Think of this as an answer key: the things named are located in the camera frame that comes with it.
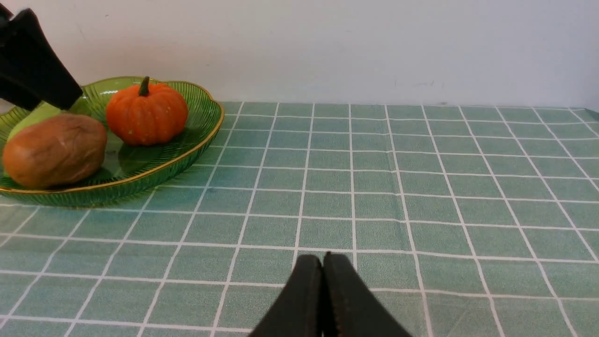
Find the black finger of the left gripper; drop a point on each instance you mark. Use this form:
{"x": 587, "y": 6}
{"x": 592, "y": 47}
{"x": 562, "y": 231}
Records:
{"x": 30, "y": 71}

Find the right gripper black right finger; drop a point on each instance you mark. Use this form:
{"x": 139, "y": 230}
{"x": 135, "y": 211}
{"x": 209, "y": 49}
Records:
{"x": 349, "y": 308}

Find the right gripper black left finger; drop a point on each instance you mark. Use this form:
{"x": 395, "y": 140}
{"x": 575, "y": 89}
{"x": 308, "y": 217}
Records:
{"x": 295, "y": 312}

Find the brown potato front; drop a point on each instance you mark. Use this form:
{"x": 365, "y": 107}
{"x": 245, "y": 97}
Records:
{"x": 59, "y": 151}

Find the green cucumber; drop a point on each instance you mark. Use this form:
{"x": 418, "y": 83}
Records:
{"x": 39, "y": 114}

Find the small orange pumpkin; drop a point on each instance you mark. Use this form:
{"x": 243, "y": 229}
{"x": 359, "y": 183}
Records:
{"x": 147, "y": 114}

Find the green glass leaf plate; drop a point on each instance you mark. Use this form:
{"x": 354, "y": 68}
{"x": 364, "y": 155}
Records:
{"x": 127, "y": 171}

